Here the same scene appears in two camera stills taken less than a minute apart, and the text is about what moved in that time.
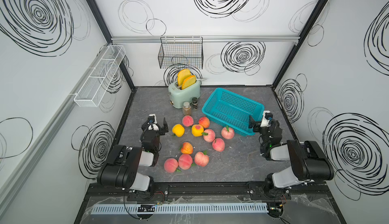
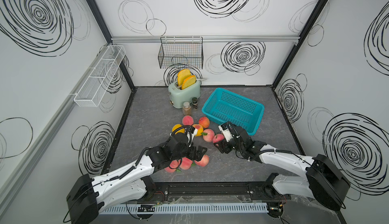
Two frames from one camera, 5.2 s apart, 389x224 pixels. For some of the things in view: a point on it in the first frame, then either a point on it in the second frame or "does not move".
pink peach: x=185 y=161 does not move
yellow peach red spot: x=197 y=130 does not move
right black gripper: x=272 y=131 -> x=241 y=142
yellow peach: x=178 y=129 does not move
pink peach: x=170 y=164 does not move
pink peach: x=187 y=120 does not move
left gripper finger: x=152 y=118 -> x=198 y=153
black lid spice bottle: x=195 y=103 does not move
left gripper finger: x=166 y=129 -> x=201 y=151
